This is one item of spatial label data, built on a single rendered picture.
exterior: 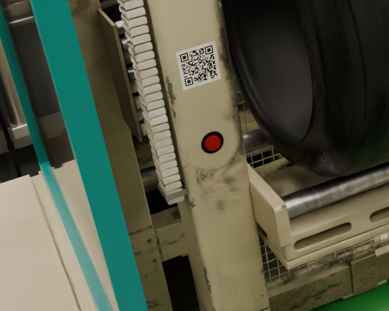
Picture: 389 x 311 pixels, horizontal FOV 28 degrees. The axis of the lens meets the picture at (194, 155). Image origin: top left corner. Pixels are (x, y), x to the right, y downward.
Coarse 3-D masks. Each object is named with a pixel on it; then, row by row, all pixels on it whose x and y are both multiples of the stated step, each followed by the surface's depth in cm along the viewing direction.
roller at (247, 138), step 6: (252, 132) 176; (258, 132) 176; (246, 138) 175; (252, 138) 175; (258, 138) 175; (264, 138) 175; (246, 144) 174; (252, 144) 174; (258, 144) 175; (264, 144) 176; (270, 144) 176; (246, 150) 174; (252, 150) 175; (258, 150) 177
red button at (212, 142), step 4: (212, 136) 146; (216, 136) 146; (208, 140) 145; (212, 140) 146; (216, 140) 146; (208, 144) 146; (212, 144) 146; (216, 144) 146; (208, 148) 146; (212, 148) 146; (216, 148) 147
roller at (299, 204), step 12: (372, 168) 155; (384, 168) 155; (336, 180) 153; (348, 180) 153; (360, 180) 153; (372, 180) 154; (384, 180) 155; (300, 192) 152; (312, 192) 152; (324, 192) 152; (336, 192) 152; (348, 192) 153; (360, 192) 155; (288, 204) 150; (300, 204) 150; (312, 204) 151; (324, 204) 152; (288, 216) 150
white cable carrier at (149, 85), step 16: (128, 0) 131; (128, 16) 131; (144, 16) 133; (128, 32) 133; (144, 32) 133; (128, 48) 139; (144, 48) 135; (144, 64) 136; (144, 80) 137; (160, 80) 141; (144, 96) 139; (160, 96) 140; (144, 112) 145; (160, 112) 141; (160, 128) 142; (160, 144) 144; (160, 160) 145; (160, 176) 149; (176, 176) 148
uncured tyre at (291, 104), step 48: (240, 0) 176; (288, 0) 180; (336, 0) 124; (384, 0) 124; (240, 48) 171; (288, 48) 182; (336, 48) 126; (384, 48) 125; (288, 96) 178; (336, 96) 130; (384, 96) 129; (288, 144) 155; (336, 144) 138; (384, 144) 138
